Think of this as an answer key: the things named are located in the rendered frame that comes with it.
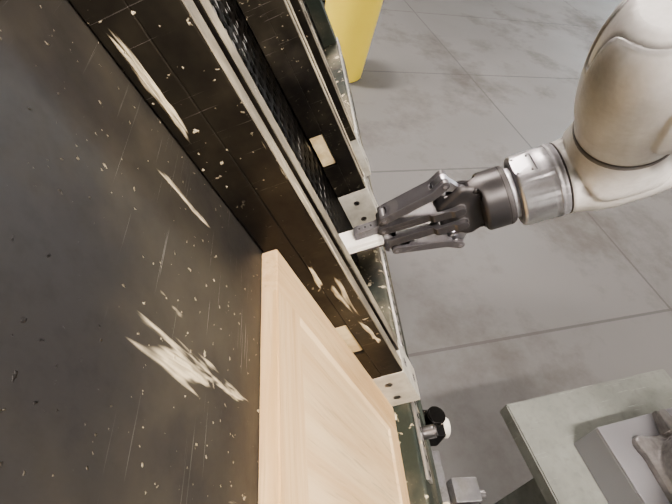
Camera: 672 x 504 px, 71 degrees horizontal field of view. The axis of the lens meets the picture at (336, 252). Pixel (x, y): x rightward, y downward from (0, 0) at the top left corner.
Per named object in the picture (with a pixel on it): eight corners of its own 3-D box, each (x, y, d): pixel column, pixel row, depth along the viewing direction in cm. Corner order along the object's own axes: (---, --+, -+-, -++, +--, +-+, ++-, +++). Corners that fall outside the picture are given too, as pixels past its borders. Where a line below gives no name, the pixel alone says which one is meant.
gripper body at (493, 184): (504, 196, 65) (437, 216, 67) (498, 149, 59) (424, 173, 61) (522, 236, 60) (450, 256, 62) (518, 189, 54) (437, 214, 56)
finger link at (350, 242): (383, 240, 62) (381, 237, 61) (333, 256, 63) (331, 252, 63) (380, 224, 64) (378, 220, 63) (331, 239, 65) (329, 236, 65)
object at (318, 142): (323, 167, 102) (336, 163, 101) (308, 139, 96) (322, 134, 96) (322, 159, 104) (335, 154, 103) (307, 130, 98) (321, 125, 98)
